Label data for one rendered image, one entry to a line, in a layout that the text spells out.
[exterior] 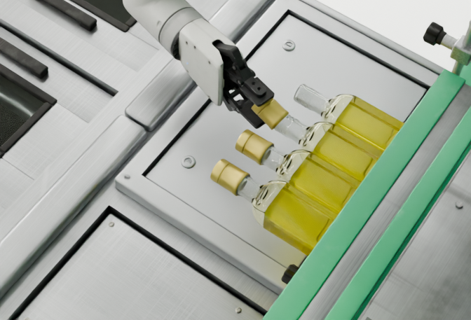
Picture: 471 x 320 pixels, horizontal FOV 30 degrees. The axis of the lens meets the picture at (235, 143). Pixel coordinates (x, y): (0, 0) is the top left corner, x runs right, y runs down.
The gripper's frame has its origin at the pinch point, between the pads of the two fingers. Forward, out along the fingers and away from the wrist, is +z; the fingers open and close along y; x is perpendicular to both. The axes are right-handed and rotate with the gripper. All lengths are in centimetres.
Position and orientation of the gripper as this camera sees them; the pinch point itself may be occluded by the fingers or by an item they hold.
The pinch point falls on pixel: (257, 103)
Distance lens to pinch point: 126.1
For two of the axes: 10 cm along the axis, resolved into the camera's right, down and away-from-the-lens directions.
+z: 6.4, 6.5, -4.0
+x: 7.7, -5.3, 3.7
